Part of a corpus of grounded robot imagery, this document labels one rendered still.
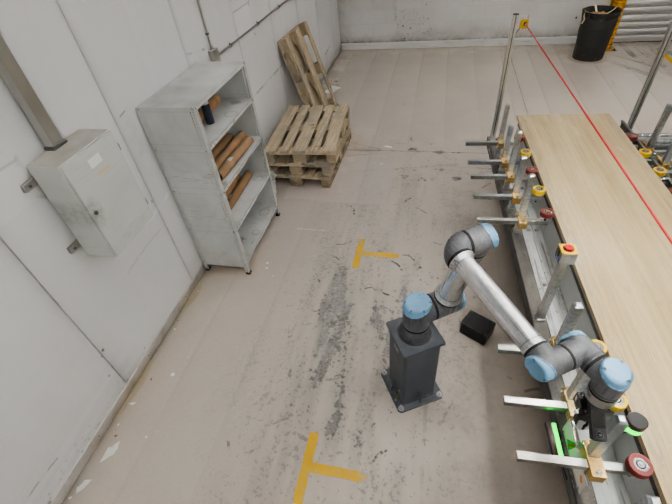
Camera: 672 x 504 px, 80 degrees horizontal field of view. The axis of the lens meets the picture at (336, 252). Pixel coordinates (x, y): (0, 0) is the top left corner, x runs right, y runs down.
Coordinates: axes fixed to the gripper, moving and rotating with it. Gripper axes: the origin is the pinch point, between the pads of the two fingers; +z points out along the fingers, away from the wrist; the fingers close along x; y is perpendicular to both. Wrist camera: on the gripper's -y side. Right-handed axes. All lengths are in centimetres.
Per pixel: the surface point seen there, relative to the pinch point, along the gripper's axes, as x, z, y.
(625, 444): -27.8, 28.4, 9.2
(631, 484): -27.9, 34.3, -4.1
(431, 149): 40, 102, 387
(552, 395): -4.8, 30.9, 29.6
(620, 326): -35, 11, 57
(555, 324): -19, 39, 78
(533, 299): -7, 31, 88
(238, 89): 211, -31, 249
